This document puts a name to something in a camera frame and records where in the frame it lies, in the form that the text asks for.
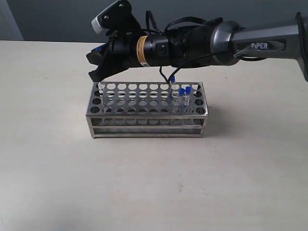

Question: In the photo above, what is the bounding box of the stainless steel test tube rack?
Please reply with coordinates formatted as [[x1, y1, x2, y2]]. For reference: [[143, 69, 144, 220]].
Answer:
[[86, 81, 209, 138]]

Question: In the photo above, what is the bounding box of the blue capped tube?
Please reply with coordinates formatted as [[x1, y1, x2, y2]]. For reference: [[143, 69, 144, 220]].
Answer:
[[173, 88, 185, 113], [169, 76, 177, 101], [184, 86, 191, 114], [98, 82, 105, 111]]

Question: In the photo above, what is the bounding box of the blue capped tube back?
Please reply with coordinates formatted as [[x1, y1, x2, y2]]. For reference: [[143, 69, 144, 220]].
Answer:
[[169, 76, 177, 101]]

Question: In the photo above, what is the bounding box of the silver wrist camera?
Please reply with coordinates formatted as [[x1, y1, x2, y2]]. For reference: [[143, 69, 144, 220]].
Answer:
[[91, 0, 132, 34]]

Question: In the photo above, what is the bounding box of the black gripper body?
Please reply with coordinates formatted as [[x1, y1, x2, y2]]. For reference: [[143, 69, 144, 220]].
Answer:
[[102, 26, 172, 72]]

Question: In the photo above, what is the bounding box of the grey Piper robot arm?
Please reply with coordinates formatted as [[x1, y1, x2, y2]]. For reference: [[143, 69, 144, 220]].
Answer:
[[86, 13, 308, 82]]

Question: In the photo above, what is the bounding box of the blue capped tube front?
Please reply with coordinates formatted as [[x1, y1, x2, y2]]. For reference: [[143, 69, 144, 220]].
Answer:
[[98, 82, 105, 111]]

